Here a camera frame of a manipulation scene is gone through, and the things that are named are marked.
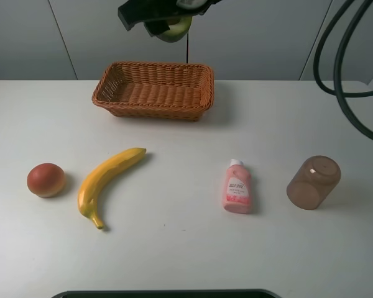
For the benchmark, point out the round brown bread bun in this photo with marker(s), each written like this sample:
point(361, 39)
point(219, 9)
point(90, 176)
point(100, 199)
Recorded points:
point(46, 180)

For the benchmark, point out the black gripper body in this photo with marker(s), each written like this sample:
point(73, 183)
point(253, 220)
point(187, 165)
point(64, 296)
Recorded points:
point(162, 9)

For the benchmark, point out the green avocado half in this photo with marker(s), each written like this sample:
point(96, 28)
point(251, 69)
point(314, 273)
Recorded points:
point(177, 29)

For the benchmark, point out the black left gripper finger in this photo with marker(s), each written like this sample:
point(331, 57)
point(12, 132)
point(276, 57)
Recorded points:
point(156, 28)

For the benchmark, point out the yellow banana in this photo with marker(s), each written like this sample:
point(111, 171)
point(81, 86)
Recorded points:
point(95, 182)

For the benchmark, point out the brown wicker basket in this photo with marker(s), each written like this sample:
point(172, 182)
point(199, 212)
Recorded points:
point(178, 91)

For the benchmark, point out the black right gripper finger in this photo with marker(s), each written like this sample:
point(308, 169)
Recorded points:
point(127, 20)

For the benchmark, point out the brown translucent plastic cup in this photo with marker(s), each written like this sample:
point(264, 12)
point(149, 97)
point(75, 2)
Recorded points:
point(313, 182)

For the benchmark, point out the pink plastic bottle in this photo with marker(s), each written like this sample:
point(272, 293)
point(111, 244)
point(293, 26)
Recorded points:
point(237, 196)

